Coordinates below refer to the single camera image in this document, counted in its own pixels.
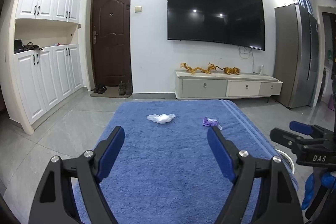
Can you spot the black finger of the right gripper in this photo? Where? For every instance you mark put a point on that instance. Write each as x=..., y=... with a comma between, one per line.
x=285, y=138

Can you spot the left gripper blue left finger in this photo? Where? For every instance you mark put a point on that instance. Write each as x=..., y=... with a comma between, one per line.
x=107, y=152

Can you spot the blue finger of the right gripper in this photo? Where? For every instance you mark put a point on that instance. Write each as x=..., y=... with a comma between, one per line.
x=302, y=128

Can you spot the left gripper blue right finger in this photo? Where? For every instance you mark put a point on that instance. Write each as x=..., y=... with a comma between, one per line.
x=224, y=152

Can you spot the purple plastic bag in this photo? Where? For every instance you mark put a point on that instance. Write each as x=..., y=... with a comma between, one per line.
x=210, y=122

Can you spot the white round trash bin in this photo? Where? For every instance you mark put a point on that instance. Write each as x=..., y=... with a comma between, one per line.
x=287, y=159

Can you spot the blue gloved right hand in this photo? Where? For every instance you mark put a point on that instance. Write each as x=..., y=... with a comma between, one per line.
x=325, y=179

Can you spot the brown door mat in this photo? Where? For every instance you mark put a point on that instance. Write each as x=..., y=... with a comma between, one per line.
x=111, y=92

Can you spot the black shoes pair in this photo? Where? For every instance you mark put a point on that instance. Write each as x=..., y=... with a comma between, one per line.
x=100, y=89

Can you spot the brown boots pair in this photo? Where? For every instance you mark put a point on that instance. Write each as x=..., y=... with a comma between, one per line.
x=125, y=89

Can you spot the clear crumpled plastic bag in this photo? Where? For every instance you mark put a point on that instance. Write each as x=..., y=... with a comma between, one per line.
x=161, y=119

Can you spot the blue fluffy rug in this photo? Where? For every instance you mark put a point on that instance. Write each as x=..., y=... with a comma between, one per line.
x=167, y=173

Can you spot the white TV cabinet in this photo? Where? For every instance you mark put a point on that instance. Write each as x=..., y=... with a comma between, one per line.
x=201, y=86

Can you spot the white router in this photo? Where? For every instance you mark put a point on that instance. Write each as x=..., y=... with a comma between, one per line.
x=260, y=70

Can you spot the golden tiger ornament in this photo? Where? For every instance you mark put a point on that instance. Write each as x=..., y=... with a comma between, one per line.
x=231, y=71

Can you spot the golden dragon ornament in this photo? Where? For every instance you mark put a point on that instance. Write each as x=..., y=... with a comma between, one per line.
x=211, y=67

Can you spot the grey refrigerator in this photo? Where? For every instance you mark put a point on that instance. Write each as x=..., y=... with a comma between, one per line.
x=296, y=61

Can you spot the brown entrance door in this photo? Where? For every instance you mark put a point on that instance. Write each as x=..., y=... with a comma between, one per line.
x=110, y=38

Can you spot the white shoe cabinet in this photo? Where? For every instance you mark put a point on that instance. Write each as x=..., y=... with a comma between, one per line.
x=46, y=55

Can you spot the black wall television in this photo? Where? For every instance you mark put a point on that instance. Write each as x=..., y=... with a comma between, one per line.
x=234, y=22

